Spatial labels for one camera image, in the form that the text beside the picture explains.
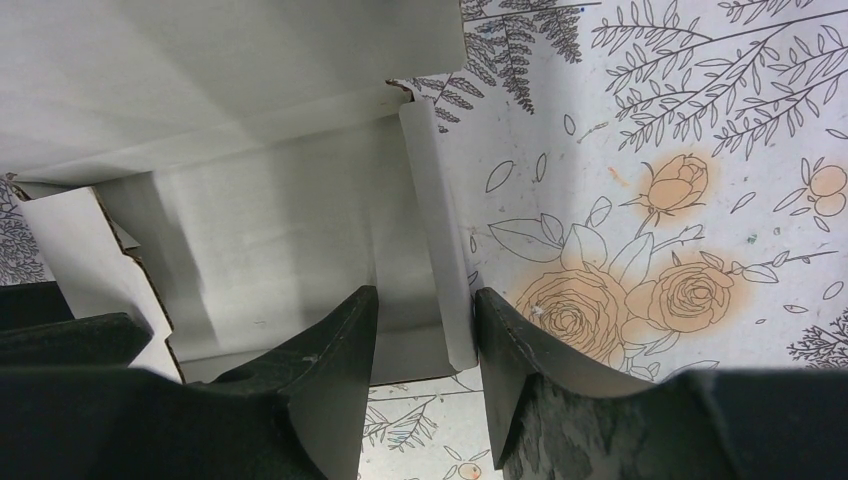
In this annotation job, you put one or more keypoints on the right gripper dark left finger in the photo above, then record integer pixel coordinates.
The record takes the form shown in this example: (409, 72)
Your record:
(74, 407)

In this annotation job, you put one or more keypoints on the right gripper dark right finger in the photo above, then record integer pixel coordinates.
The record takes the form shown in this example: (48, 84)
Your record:
(554, 413)

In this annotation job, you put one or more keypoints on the white cardboard paper box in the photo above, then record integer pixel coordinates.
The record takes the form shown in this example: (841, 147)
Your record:
(227, 172)

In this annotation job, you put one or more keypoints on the floral patterned table cloth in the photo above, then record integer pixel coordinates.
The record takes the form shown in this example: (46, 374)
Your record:
(659, 185)

